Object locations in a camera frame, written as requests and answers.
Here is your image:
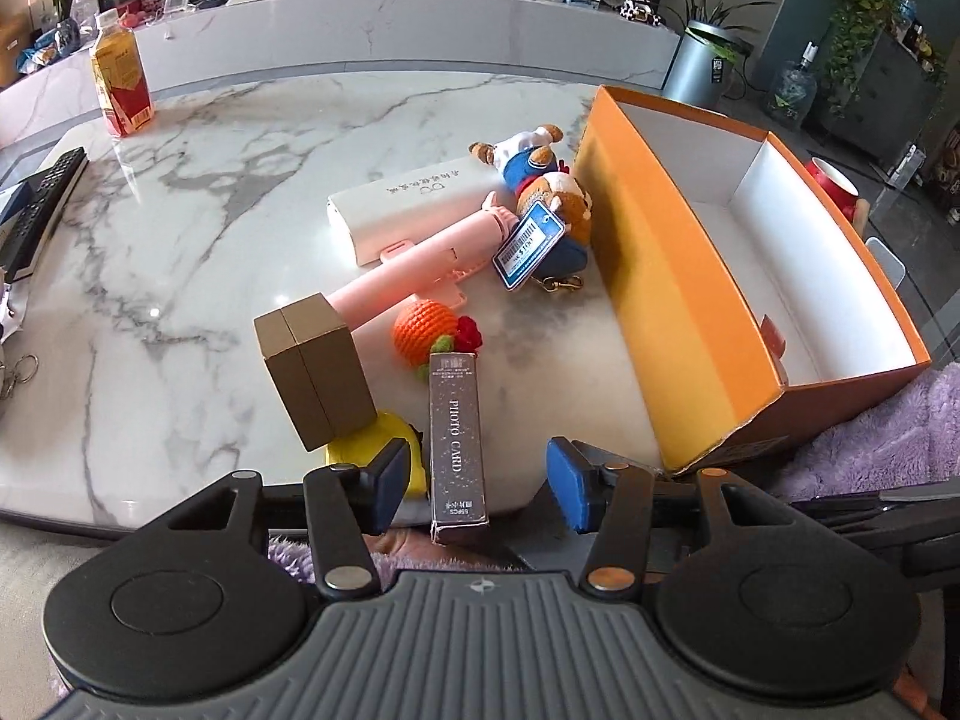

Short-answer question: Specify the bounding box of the person's leg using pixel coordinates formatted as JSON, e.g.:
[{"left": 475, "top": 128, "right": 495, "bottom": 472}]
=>
[{"left": 360, "top": 526, "right": 526, "bottom": 577}]

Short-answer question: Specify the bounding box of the white chair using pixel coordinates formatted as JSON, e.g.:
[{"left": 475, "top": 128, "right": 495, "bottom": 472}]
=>
[{"left": 862, "top": 235, "right": 910, "bottom": 291}]

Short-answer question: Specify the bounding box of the water jug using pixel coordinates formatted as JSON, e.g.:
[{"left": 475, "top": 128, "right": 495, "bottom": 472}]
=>
[{"left": 764, "top": 40, "right": 820, "bottom": 129}]

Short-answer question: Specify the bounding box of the brown bear plush keychain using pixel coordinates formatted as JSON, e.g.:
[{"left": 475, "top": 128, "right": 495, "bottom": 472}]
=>
[{"left": 492, "top": 171, "right": 595, "bottom": 292}]

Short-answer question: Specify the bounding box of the white rounded case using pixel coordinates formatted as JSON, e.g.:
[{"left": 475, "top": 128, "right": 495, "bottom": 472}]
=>
[{"left": 327, "top": 159, "right": 505, "bottom": 269}]

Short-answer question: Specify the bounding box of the purple fluffy clothing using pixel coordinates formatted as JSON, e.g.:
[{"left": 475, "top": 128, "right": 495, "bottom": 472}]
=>
[{"left": 268, "top": 362, "right": 960, "bottom": 587}]

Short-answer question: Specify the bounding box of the pink pouch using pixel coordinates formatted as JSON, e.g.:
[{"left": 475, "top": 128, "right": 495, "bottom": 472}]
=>
[{"left": 757, "top": 313, "right": 790, "bottom": 385}]

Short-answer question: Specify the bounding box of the orange cardboard box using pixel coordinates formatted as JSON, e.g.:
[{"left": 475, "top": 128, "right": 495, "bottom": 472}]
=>
[{"left": 571, "top": 84, "right": 933, "bottom": 477}]

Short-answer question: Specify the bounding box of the yellow toy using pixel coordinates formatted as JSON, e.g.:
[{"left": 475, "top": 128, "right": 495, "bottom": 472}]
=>
[{"left": 324, "top": 410, "right": 432, "bottom": 522}]

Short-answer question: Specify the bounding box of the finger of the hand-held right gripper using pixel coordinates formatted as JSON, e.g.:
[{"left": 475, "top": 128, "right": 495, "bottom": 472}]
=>
[{"left": 786, "top": 475, "right": 960, "bottom": 542}]

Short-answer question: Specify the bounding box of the bear plush white shirt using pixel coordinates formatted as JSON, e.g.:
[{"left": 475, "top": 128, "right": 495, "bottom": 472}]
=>
[{"left": 469, "top": 123, "right": 565, "bottom": 192}]

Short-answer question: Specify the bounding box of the black remote control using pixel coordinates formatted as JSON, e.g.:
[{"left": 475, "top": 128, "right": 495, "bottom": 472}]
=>
[{"left": 0, "top": 147, "right": 90, "bottom": 283}]

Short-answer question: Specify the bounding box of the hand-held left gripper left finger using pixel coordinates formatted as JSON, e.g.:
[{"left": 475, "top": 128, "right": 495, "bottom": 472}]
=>
[{"left": 152, "top": 437, "right": 412, "bottom": 598}]

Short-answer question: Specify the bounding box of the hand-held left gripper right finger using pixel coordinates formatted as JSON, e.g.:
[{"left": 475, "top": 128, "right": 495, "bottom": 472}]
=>
[{"left": 546, "top": 436, "right": 803, "bottom": 593}]

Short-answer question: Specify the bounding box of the orange crochet ball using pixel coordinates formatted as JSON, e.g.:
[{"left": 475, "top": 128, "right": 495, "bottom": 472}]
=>
[{"left": 393, "top": 301, "right": 458, "bottom": 370}]

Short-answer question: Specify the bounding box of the green vine plant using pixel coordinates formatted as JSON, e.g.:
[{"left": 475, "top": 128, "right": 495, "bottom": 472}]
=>
[{"left": 816, "top": 0, "right": 905, "bottom": 117}]

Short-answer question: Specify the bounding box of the blue snack bag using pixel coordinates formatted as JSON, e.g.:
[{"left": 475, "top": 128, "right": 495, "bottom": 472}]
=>
[{"left": 18, "top": 17, "right": 85, "bottom": 74}]

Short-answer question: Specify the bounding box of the silver trash can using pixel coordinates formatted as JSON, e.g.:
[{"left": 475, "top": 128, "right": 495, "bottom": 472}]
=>
[{"left": 662, "top": 20, "right": 734, "bottom": 110}]

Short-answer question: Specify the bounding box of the yellow red drink carton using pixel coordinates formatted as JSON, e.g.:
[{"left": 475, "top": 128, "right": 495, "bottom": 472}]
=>
[{"left": 91, "top": 8, "right": 156, "bottom": 138}]

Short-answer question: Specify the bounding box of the metal keyring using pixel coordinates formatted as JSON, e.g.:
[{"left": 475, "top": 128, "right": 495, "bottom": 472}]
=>
[{"left": 0, "top": 352, "right": 40, "bottom": 400}]

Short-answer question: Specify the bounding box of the small brown box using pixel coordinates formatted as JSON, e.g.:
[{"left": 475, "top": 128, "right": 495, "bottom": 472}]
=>
[{"left": 253, "top": 294, "right": 378, "bottom": 453}]

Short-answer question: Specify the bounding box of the long-leaf potted plant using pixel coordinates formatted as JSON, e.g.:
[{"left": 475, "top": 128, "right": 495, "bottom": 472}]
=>
[{"left": 660, "top": 0, "right": 777, "bottom": 57}]

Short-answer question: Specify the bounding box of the grey cabinet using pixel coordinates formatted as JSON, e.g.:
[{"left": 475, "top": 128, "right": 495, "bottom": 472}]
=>
[{"left": 816, "top": 30, "right": 947, "bottom": 160}]

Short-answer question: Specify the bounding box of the photo card box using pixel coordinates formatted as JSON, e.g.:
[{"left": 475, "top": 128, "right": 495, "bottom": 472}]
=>
[{"left": 428, "top": 350, "right": 492, "bottom": 545}]

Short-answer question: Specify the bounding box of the pink selfie stick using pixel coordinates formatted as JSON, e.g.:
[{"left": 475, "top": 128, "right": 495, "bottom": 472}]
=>
[{"left": 328, "top": 191, "right": 526, "bottom": 332}]

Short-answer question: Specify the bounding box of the red cup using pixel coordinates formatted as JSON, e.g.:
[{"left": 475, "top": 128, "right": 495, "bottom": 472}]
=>
[{"left": 805, "top": 156, "right": 865, "bottom": 220}]

